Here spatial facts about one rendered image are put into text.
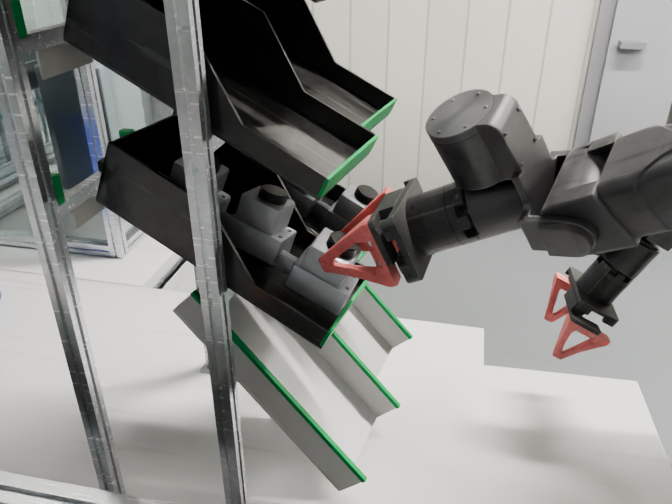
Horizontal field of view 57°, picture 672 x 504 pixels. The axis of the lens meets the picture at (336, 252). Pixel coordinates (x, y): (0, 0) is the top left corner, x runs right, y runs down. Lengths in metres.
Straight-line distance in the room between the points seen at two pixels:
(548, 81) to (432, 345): 2.47
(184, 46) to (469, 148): 0.24
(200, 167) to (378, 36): 2.91
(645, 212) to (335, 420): 0.46
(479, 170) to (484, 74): 2.95
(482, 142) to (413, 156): 3.08
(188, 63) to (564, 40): 3.02
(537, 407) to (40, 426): 0.80
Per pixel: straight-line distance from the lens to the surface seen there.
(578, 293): 0.94
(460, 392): 1.08
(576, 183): 0.50
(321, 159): 0.59
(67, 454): 1.04
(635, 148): 0.48
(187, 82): 0.53
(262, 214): 0.63
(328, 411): 0.77
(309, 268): 0.61
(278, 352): 0.75
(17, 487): 0.88
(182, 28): 0.52
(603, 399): 1.14
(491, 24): 3.40
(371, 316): 0.92
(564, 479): 0.99
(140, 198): 0.64
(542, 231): 0.49
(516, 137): 0.49
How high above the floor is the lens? 1.56
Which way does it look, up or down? 28 degrees down
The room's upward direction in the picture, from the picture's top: straight up
